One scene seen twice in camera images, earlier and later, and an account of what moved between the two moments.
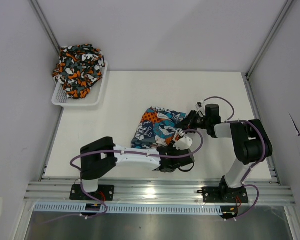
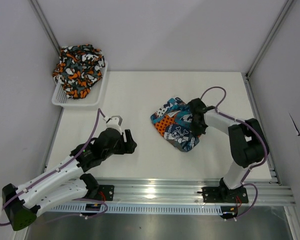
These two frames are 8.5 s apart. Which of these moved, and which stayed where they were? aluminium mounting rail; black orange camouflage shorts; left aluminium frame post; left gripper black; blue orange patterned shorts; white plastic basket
Moved: left gripper black; blue orange patterned shorts
Stayed: left aluminium frame post; black orange camouflage shorts; aluminium mounting rail; white plastic basket
